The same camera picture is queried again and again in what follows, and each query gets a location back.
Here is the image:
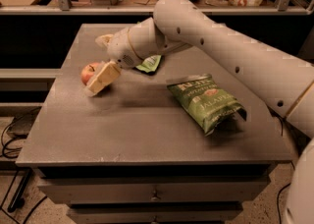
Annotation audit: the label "red apple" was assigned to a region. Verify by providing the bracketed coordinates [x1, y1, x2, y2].
[80, 62, 99, 84]

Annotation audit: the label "light green snack bag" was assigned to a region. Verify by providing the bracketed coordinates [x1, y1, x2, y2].
[135, 55, 162, 74]

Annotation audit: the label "dark green jalapeno chip bag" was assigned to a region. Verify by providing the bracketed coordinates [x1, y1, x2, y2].
[167, 74, 247, 136]

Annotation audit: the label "black cables on left floor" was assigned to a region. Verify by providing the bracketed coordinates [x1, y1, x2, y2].
[0, 108, 48, 224]

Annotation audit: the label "grey cabinet with drawers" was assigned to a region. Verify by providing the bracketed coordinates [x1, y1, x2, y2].
[18, 25, 291, 224]

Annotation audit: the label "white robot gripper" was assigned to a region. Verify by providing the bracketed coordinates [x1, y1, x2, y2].
[84, 28, 133, 96]

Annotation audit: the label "black cable on right floor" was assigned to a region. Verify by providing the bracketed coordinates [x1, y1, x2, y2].
[275, 162, 295, 224]

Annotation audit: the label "black power adapter on floor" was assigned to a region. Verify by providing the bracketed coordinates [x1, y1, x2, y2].
[7, 115, 35, 138]

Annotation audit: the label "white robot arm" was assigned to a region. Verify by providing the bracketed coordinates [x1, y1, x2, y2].
[85, 0, 314, 224]

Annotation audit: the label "round metal drawer knob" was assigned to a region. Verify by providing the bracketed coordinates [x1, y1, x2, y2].
[150, 194, 160, 202]

